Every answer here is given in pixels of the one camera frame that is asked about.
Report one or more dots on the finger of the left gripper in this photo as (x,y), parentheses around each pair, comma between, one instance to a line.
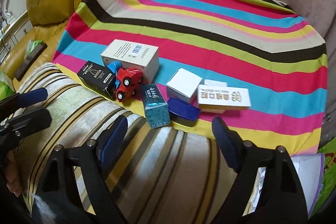
(25,125)
(22,100)

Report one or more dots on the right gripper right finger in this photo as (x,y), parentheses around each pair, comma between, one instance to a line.
(281,199)

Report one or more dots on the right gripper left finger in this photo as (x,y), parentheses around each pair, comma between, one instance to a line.
(57,197)

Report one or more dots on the black product box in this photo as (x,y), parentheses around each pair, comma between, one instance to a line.
(98,78)

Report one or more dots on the red toy car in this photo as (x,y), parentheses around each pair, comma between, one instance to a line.
(129,81)

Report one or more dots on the teal toothpaste box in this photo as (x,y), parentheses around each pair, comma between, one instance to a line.
(155,107)

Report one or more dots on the white gold dental box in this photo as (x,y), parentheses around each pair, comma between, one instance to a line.
(219,98)

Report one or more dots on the person's left hand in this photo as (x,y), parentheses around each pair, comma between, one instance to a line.
(12,176)

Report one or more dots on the purple white cardboard box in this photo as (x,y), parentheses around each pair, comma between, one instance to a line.
(310,172)

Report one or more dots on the green cartoon bedding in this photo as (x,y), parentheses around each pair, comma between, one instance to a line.
(328,178)

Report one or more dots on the white barcode box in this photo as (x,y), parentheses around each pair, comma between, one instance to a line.
(133,55)

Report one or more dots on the dark blue flat case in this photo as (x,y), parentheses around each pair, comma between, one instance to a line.
(182,112)

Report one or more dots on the small white cube box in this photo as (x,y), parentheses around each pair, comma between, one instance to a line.
(183,85)

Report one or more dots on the striped colourful cloth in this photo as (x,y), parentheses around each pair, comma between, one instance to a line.
(260,45)

